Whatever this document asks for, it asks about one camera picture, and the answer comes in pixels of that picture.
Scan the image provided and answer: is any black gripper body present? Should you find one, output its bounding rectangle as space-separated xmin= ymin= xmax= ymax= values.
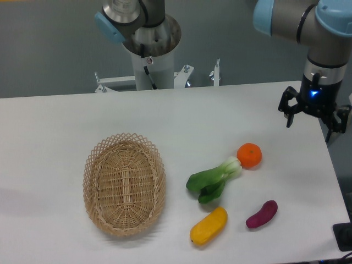
xmin=297 ymin=73 xmax=342 ymax=116

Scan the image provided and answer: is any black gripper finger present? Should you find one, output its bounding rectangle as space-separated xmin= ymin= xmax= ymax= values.
xmin=320 ymin=104 xmax=351 ymax=142
xmin=278 ymin=86 xmax=303 ymax=128

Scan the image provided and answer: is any green bok choy vegetable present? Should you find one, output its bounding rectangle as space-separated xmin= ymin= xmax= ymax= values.
xmin=186 ymin=156 xmax=242 ymax=204

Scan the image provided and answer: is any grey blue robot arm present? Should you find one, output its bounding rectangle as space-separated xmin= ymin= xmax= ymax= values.
xmin=95 ymin=1 xmax=351 ymax=134

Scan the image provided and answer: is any orange tangerine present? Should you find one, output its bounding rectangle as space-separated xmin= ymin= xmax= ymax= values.
xmin=236 ymin=142 xmax=262 ymax=169

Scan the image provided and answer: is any purple sweet potato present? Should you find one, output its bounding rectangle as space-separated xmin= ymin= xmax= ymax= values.
xmin=245 ymin=200 xmax=278 ymax=229

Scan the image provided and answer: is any black device at table edge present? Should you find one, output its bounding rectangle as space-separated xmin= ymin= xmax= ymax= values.
xmin=333 ymin=222 xmax=351 ymax=252

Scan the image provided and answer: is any yellow mango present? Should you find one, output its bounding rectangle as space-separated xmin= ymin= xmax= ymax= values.
xmin=190 ymin=207 xmax=228 ymax=246

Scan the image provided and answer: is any oval wicker basket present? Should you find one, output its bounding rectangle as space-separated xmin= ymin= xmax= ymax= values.
xmin=82 ymin=133 xmax=166 ymax=237

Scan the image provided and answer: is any white metal base frame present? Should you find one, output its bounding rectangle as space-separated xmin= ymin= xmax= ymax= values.
xmin=94 ymin=58 xmax=221 ymax=93

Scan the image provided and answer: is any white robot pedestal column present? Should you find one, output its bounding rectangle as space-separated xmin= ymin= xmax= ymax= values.
xmin=123 ymin=15 xmax=182 ymax=91

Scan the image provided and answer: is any black cable on pedestal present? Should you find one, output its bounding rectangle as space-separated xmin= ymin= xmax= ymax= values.
xmin=140 ymin=43 xmax=158 ymax=90

